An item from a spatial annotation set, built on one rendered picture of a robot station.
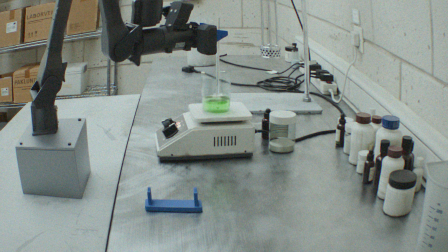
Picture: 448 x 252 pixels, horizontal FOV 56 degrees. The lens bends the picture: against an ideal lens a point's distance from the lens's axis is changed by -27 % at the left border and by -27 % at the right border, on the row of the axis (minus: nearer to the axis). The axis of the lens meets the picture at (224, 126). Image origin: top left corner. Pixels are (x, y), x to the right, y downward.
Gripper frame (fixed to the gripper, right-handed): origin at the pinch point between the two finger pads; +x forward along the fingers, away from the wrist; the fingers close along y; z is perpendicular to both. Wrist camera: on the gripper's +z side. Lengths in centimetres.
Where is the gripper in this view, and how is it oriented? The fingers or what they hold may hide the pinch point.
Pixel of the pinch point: (212, 34)
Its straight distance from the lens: 114.4
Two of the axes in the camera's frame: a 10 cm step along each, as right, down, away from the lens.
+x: 8.6, -1.4, 4.8
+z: 0.0, -9.6, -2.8
